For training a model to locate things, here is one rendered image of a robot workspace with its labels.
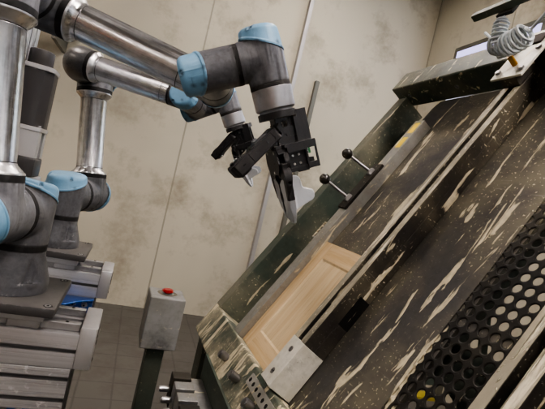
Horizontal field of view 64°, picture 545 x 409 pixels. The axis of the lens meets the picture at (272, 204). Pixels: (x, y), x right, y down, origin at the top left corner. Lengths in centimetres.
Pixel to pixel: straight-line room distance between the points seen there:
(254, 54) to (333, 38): 403
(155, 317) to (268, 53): 102
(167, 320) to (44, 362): 59
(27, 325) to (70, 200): 55
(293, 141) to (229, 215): 354
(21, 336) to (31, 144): 48
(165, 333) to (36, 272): 66
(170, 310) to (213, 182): 284
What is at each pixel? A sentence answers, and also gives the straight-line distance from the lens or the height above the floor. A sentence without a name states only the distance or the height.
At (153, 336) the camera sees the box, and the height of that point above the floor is 80.
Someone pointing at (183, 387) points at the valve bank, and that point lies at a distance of 134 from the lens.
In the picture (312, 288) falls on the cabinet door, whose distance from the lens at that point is 130.
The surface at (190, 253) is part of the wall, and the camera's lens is 433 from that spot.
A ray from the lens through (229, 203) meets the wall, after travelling 432.
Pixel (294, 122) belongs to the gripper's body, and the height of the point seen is 149.
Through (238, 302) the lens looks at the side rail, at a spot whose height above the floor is 93.
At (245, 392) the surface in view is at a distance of 118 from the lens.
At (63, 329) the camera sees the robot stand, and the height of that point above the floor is 98.
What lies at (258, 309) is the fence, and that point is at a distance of 141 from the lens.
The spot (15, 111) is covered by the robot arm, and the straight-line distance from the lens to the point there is 89.
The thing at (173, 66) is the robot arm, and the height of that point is 155.
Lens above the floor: 135
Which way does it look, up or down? 1 degrees down
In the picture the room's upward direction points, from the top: 13 degrees clockwise
